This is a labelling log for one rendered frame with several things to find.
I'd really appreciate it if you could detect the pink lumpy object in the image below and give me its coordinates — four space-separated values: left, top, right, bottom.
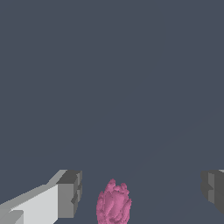
95 178 133 224

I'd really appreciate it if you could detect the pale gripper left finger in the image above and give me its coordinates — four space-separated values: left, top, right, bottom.
0 169 83 224

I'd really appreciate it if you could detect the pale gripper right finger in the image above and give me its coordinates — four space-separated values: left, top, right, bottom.
199 169 224 216

